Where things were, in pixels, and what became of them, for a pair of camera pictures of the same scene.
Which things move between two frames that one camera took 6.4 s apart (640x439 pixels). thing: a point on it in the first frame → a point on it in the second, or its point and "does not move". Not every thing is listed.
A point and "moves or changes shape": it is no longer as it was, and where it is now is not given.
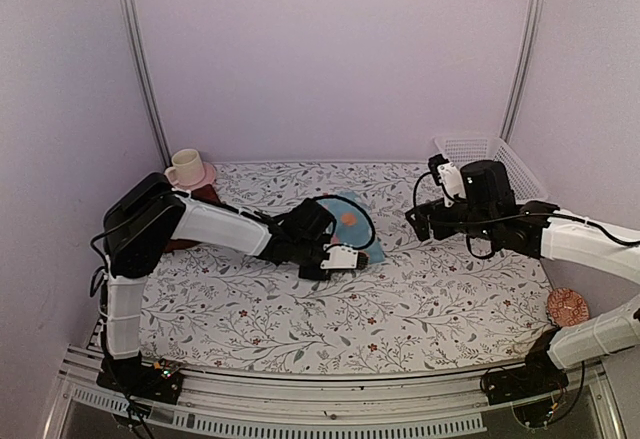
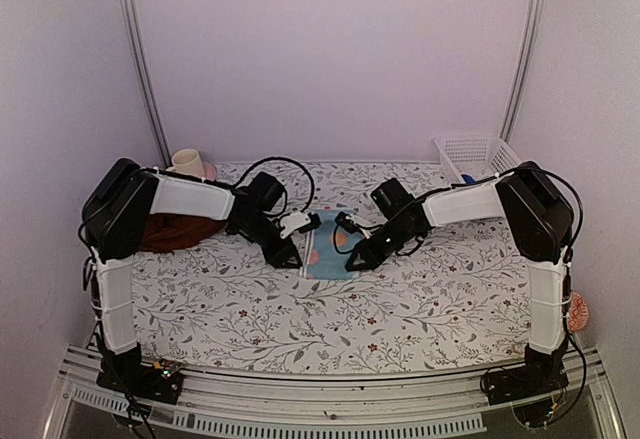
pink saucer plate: x=209 y=177 does not move
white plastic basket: x=460 y=151 does not move
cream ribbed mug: x=188 y=166 does not move
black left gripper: x=313 y=276 → x=278 y=256
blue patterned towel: x=355 y=225 moves or changes shape
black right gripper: x=422 y=225 → x=373 y=258
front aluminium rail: x=422 y=407 does not move
